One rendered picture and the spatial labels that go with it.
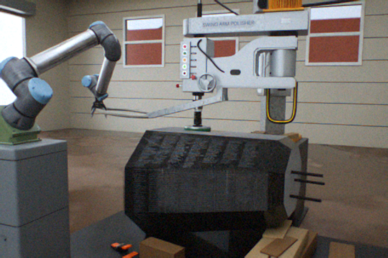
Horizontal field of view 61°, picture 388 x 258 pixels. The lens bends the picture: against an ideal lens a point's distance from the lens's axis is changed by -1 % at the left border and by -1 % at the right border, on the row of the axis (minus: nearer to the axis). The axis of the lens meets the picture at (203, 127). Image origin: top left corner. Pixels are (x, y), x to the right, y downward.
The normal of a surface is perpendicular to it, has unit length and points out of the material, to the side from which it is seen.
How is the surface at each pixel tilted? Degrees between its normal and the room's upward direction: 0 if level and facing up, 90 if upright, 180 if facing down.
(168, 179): 90
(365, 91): 90
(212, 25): 90
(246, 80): 90
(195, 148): 45
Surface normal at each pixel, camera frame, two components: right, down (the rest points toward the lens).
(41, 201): 0.94, 0.05
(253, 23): -0.31, 0.09
